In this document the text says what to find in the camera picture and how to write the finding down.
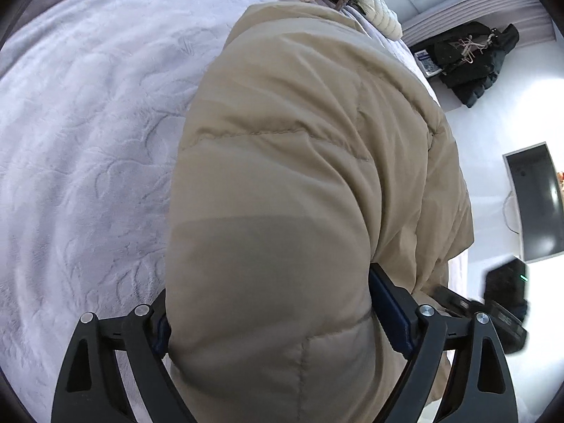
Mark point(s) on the lavender fleece blanket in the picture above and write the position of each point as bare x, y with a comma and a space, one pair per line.
88, 141

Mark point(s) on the grey pleated curtain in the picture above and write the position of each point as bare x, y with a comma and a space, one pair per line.
476, 13

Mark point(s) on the black hanging coat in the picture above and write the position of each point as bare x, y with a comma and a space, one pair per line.
471, 66

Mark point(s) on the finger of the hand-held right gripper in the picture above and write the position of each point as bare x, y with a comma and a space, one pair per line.
458, 303

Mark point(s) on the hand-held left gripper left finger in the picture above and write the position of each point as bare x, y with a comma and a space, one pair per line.
161, 337

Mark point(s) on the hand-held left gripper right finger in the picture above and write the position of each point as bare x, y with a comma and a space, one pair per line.
396, 317

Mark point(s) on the wall-mounted black screen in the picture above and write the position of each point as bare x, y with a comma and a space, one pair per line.
539, 202

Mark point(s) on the small blue printed box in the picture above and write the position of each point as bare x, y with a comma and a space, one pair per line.
427, 62

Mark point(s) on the beige puffer jacket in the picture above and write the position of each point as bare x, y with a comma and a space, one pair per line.
286, 185

